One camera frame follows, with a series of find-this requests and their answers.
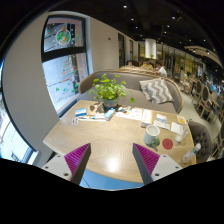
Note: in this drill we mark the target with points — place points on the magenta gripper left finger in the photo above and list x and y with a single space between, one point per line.
71 166

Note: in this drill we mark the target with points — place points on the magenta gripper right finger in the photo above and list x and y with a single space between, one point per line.
152 166

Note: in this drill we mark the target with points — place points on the black framed window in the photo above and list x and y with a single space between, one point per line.
64 59

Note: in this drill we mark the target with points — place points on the person in white shirt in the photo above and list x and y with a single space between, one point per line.
160 69

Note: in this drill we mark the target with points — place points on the white green ceramic mug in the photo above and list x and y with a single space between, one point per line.
151 135

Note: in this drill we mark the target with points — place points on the white blue card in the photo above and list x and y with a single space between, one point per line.
162 118

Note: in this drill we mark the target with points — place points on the light blue small box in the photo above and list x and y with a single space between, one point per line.
109 114

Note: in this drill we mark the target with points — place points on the white printed menu sheet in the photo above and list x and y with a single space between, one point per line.
129 113

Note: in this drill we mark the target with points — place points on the person in yellow shirt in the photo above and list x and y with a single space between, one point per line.
146 65

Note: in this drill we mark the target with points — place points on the grey white chevron pillow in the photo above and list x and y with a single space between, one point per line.
156 91

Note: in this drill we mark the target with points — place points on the blue white tissue pack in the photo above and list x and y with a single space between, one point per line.
80 112

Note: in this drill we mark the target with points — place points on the red round coaster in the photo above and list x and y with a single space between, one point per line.
167 143

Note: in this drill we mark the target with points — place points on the grey curved sofa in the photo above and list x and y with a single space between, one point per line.
135 96

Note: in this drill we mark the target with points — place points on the clear plastic water bottle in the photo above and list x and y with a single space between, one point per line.
187 156

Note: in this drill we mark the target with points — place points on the yellow small card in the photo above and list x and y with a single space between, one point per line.
181 120

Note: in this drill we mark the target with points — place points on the green potted plant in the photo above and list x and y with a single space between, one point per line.
109 90

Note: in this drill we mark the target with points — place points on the wooden dining chair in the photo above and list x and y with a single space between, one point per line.
203 103

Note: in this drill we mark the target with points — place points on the dark grey tufted chair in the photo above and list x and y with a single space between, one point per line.
201 135

